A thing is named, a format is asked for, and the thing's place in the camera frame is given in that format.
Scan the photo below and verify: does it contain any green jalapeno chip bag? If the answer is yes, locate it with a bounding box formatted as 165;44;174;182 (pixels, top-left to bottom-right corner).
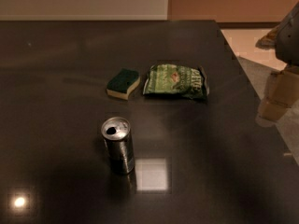
143;63;209;100

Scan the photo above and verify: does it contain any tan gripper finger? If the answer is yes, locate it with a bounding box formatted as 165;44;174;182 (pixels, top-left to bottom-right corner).
255;98;289;128
265;65;299;107

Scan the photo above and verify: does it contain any open silver drink can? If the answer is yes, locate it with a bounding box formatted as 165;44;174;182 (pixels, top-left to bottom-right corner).
101;117;135;175

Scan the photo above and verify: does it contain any green yellow sponge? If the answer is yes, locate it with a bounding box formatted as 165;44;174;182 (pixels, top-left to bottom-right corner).
107;69;140;100

